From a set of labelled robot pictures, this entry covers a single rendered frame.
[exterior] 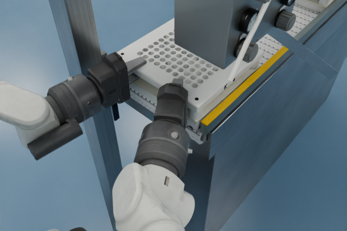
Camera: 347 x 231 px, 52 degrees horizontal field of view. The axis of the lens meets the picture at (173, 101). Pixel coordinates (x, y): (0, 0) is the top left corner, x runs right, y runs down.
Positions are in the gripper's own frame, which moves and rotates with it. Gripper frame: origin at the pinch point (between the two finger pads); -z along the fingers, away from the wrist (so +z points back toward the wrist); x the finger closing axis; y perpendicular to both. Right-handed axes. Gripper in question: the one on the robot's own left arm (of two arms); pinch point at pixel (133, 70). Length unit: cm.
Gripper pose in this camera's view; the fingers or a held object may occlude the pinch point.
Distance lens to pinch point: 78.1
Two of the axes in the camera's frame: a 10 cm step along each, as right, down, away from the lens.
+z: -7.6, 4.6, -4.6
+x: -0.1, 7.0, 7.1
